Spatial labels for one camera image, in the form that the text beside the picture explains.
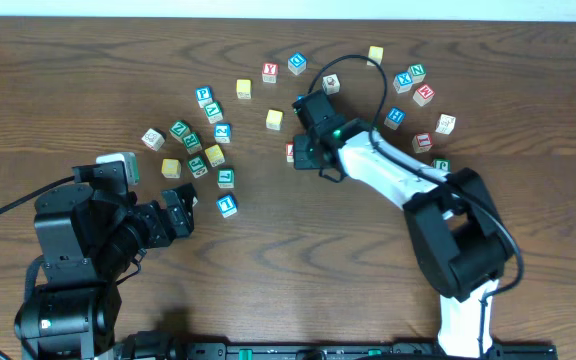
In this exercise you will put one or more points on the blue P block left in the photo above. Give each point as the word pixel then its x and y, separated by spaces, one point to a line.
pixel 204 96

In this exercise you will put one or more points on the blue H block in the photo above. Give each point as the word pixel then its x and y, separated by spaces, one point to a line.
pixel 394 118

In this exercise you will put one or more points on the red A block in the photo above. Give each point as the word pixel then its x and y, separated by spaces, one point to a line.
pixel 290 152

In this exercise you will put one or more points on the green j block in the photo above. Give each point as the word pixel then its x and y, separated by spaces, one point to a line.
pixel 442 164
pixel 197 166

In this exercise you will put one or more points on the white block right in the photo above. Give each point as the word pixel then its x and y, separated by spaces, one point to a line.
pixel 445 124

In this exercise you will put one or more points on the green J block left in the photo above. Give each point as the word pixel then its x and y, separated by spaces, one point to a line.
pixel 197 166

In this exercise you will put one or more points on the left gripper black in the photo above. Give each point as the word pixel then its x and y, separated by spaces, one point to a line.
pixel 156 234

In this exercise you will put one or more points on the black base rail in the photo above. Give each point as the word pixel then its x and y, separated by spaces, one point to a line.
pixel 162 345

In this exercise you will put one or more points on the blue Q block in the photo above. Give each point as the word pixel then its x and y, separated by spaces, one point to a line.
pixel 297 63

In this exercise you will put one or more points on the blue T block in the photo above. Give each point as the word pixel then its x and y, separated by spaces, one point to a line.
pixel 227 206

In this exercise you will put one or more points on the yellow block near R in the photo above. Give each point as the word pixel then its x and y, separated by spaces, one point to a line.
pixel 215 155

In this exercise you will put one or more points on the yellow G block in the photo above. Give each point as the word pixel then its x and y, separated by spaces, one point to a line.
pixel 171 168

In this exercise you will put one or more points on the green R block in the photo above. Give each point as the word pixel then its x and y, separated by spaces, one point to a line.
pixel 192 143

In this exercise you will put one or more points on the yellow block top left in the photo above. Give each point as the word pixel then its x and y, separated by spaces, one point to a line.
pixel 244 88

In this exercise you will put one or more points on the green Z block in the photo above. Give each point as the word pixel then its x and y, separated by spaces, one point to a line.
pixel 179 130

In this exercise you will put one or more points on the red I block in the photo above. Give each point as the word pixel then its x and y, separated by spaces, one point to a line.
pixel 422 142

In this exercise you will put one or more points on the yellow block top right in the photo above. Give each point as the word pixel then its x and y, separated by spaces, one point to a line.
pixel 375 55

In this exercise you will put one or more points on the green J block right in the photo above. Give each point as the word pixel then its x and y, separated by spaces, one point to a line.
pixel 442 164

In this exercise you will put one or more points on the red M block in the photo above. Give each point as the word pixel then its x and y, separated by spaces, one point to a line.
pixel 423 95

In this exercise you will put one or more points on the green V block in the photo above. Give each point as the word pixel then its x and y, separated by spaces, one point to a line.
pixel 213 112

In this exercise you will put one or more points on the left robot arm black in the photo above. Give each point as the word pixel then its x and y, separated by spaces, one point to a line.
pixel 91 230

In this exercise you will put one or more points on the yellow block centre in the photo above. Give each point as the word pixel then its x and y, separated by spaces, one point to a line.
pixel 274 120

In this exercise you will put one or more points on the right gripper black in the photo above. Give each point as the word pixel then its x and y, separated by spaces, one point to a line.
pixel 301 159

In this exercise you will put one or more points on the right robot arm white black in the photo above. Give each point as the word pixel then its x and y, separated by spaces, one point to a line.
pixel 459 240

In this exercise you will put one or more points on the blue 2 block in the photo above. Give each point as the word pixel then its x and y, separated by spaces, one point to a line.
pixel 222 133

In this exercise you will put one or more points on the white block red U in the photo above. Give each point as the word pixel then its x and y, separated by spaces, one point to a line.
pixel 153 139

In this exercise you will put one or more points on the red Y block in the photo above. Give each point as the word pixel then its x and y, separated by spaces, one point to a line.
pixel 270 72

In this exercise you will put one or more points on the green N block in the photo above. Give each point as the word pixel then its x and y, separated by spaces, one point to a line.
pixel 417 73

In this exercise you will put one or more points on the blue X block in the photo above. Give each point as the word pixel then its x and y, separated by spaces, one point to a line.
pixel 402 82

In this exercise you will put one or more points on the white picture block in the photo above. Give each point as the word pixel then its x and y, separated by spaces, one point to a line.
pixel 331 84

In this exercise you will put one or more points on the green 7 block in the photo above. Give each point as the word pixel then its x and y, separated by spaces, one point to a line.
pixel 226 178

